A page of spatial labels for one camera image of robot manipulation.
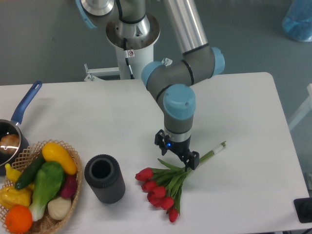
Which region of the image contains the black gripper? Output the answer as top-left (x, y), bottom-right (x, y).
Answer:
top-left (154, 129), bottom-right (199, 172)

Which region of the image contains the red tulip bouquet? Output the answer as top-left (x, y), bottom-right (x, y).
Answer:
top-left (135, 140), bottom-right (227, 223)

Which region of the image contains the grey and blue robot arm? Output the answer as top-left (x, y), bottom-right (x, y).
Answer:
top-left (76, 0), bottom-right (225, 170)

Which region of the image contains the dark grey ribbed vase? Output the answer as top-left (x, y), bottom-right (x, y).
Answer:
top-left (84, 154), bottom-right (125, 204)

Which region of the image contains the yellow squash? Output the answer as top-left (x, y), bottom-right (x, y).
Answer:
top-left (42, 142), bottom-right (78, 176)

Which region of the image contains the green bok choy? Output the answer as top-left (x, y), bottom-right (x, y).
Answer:
top-left (29, 161), bottom-right (65, 222)

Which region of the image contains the white garlic bulb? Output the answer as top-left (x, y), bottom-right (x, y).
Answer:
top-left (48, 196), bottom-right (71, 220)

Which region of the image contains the black device at edge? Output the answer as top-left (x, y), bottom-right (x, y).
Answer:
top-left (293, 197), bottom-right (312, 223)

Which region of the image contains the green cucumber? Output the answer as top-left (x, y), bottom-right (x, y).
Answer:
top-left (15, 155), bottom-right (46, 190)

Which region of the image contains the yellow banana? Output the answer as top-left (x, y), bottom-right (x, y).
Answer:
top-left (5, 163), bottom-right (22, 183)

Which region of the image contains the bread roll in pan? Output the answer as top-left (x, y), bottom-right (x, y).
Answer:
top-left (0, 134), bottom-right (20, 155)

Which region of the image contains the orange fruit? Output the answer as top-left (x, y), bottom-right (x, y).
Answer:
top-left (5, 205), bottom-right (33, 234)

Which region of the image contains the yellow gourd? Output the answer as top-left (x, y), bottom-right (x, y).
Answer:
top-left (0, 186), bottom-right (32, 210)

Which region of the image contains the blue plastic bag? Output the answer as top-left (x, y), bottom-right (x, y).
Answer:
top-left (282, 0), bottom-right (312, 42)

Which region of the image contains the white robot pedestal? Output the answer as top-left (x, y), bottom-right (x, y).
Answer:
top-left (106, 13), bottom-right (160, 80)

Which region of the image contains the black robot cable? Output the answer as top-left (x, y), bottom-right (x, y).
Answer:
top-left (123, 38), bottom-right (135, 80)

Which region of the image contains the white pedestal base bracket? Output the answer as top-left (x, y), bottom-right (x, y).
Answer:
top-left (84, 63), bottom-right (120, 81)

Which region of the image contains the white metal frame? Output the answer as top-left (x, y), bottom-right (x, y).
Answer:
top-left (288, 83), bottom-right (312, 131)

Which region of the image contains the blue handled saucepan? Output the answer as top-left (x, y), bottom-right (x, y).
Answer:
top-left (0, 81), bottom-right (42, 176)

